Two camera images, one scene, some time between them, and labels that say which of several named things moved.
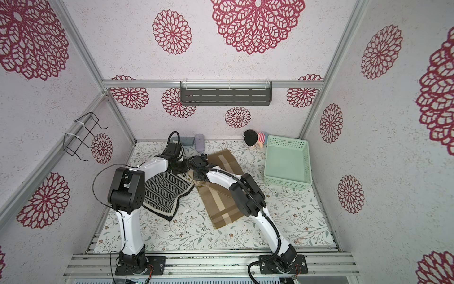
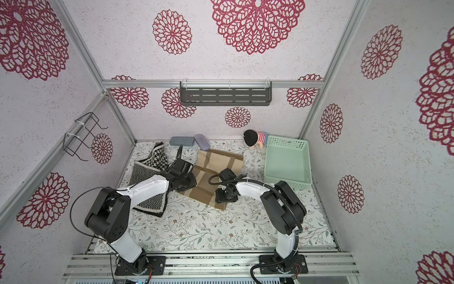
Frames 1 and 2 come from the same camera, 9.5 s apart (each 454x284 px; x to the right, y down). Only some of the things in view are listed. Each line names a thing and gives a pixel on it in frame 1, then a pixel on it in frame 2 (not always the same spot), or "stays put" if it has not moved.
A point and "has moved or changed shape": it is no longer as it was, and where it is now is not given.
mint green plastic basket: (287, 162) stays put
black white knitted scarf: (162, 191) has moved or changed shape
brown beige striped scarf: (223, 206) has moved or changed shape
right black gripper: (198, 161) -> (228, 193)
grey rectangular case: (187, 141) stays put
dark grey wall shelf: (225, 93) stays put
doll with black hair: (252, 138) stays put
